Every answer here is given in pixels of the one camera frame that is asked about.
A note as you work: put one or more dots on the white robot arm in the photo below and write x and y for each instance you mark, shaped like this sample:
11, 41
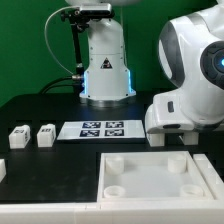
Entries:
191, 54

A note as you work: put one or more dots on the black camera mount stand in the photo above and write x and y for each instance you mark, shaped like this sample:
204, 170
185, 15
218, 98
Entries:
77, 36

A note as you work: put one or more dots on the white block at left edge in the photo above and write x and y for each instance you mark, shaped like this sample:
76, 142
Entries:
2, 169

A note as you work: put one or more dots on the marker plate with tags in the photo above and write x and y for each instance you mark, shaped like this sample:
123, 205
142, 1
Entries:
118, 129

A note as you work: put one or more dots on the white square tabletop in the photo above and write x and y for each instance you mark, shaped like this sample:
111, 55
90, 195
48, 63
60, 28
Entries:
148, 176

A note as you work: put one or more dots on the white L-shaped obstacle fence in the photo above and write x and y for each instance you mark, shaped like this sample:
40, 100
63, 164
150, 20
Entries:
127, 212

